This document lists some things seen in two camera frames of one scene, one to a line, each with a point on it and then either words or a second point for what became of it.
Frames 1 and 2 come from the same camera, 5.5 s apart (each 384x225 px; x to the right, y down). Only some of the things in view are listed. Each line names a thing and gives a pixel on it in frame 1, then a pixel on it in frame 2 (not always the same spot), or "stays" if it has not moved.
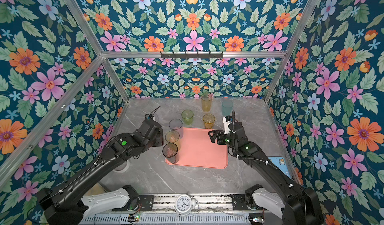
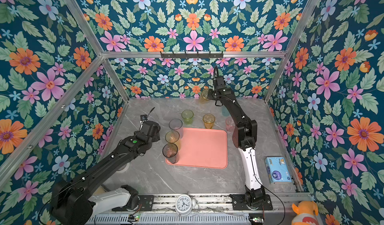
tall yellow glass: x=206 y=99 → x=204 y=93
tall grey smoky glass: x=170 y=151 stays
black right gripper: x=221 y=133 → x=210 y=94
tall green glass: x=173 y=136 stays
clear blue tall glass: x=176 y=124 stays
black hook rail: x=191 y=55 stays
